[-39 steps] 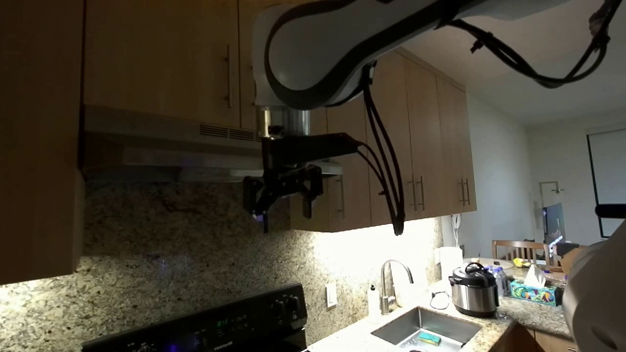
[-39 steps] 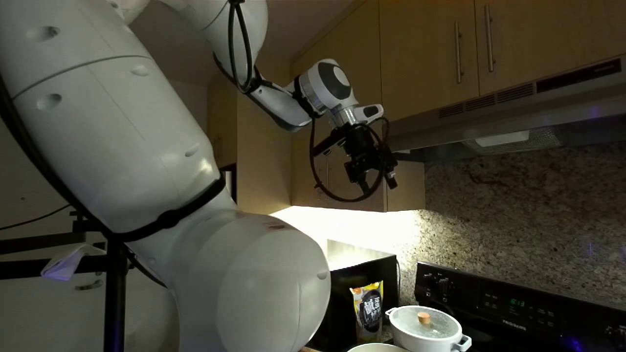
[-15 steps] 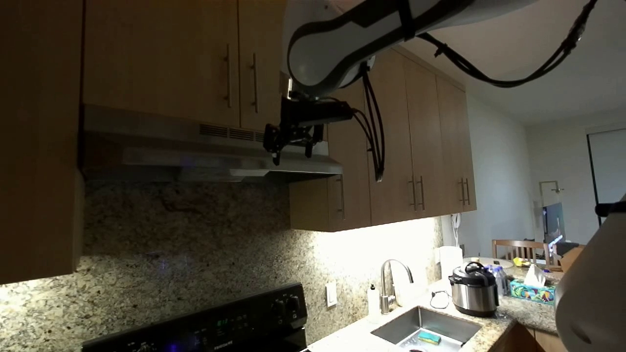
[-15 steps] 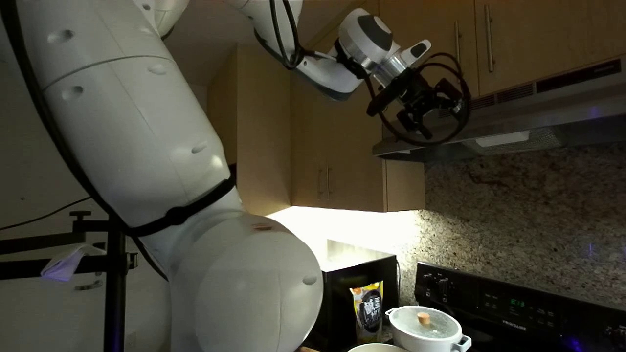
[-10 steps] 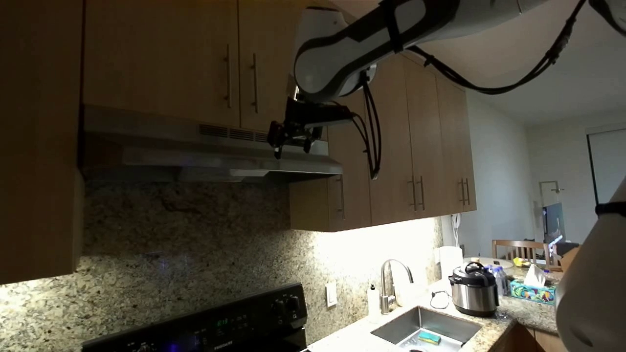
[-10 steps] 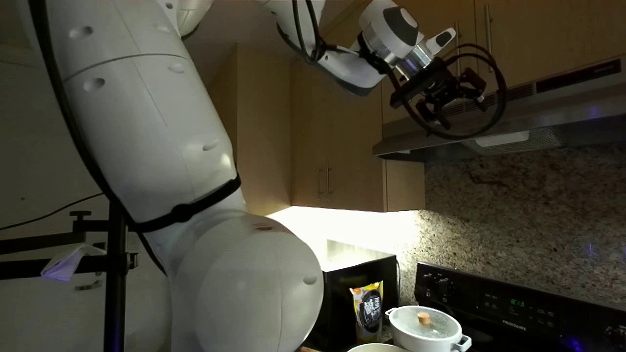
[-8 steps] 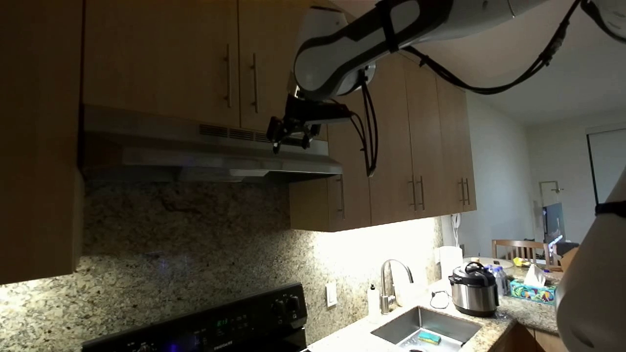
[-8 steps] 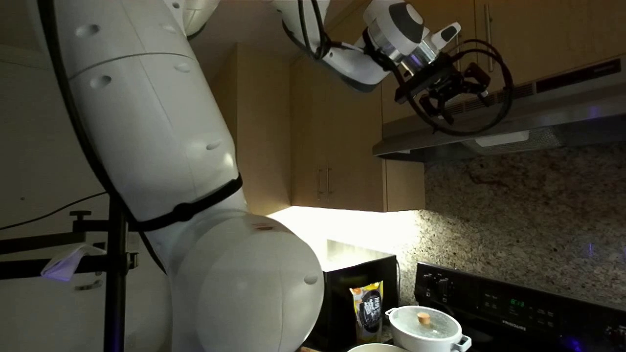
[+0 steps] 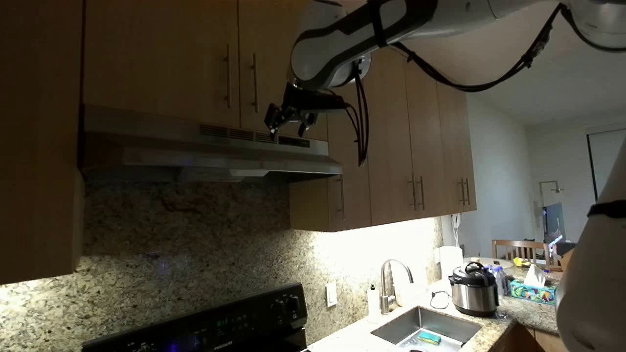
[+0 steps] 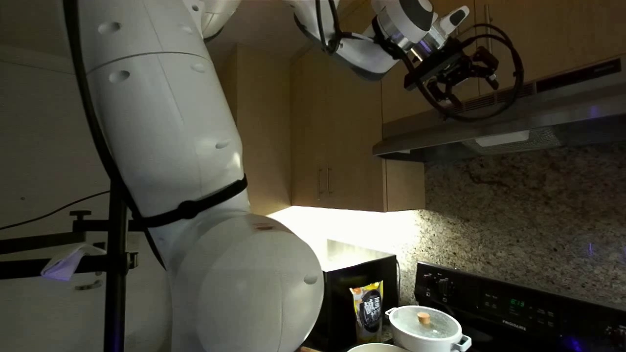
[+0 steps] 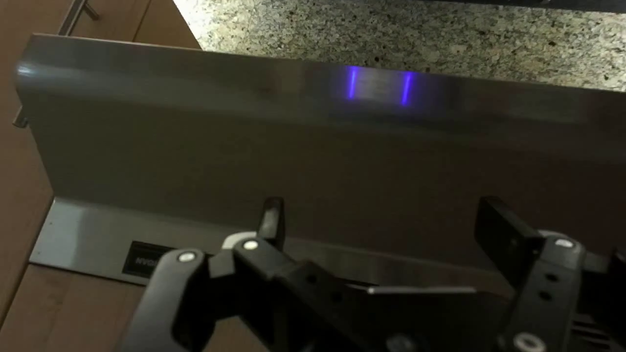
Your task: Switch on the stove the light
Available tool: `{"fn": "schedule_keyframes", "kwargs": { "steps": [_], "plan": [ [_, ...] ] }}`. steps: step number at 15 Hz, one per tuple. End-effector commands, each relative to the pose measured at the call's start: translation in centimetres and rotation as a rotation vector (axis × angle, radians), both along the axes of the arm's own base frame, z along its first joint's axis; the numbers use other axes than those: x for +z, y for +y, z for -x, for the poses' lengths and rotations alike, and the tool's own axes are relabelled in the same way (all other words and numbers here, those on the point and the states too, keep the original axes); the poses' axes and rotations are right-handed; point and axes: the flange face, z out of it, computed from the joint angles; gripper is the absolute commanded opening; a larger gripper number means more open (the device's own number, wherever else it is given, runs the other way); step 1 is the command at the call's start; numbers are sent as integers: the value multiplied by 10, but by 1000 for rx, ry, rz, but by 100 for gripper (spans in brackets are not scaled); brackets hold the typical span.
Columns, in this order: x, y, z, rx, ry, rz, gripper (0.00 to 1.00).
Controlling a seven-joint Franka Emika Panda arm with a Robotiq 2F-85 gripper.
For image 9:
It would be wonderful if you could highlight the white paper towel roll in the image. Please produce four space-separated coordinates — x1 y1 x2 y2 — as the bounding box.
434 244 465 283

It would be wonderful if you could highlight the teal sponge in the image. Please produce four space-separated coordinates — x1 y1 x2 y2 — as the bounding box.
416 328 444 348

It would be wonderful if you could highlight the white soap bottle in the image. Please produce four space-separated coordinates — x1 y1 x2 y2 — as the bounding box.
365 281 383 318

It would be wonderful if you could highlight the teal tissue box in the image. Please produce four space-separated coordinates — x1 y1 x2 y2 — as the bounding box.
506 262 561 307

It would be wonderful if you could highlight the chrome faucet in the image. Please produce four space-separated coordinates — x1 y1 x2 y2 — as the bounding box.
379 256 416 316

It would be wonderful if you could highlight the steel range hood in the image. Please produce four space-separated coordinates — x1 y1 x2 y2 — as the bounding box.
80 103 344 183

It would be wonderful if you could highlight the steel kitchen sink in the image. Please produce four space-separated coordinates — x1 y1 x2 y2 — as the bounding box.
369 303 483 352

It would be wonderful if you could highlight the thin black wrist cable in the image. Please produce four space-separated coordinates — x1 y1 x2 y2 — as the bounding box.
340 56 371 166

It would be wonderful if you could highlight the wooden wall cabinet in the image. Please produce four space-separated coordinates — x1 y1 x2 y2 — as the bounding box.
0 0 86 285
289 47 477 232
82 0 328 142

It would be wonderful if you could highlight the steel pressure cooker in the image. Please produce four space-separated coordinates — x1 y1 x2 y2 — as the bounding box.
447 258 500 318

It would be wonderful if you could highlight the metal cabinet handle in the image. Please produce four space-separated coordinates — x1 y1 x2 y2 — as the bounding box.
223 43 232 109
248 51 260 113

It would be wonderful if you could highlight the steel bottle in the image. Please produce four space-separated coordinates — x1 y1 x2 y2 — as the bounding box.
489 260 512 299

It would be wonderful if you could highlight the black electric stove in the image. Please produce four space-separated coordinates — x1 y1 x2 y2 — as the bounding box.
80 281 309 352

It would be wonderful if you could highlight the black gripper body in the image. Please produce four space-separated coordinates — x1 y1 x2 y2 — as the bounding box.
277 82 322 121

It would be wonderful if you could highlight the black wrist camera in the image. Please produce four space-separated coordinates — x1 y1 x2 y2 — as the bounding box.
316 92 350 113

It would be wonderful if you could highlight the wooden chair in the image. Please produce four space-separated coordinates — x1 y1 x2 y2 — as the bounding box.
489 236 547 262

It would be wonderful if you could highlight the white framed board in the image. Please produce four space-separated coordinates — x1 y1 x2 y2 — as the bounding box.
584 127 626 201

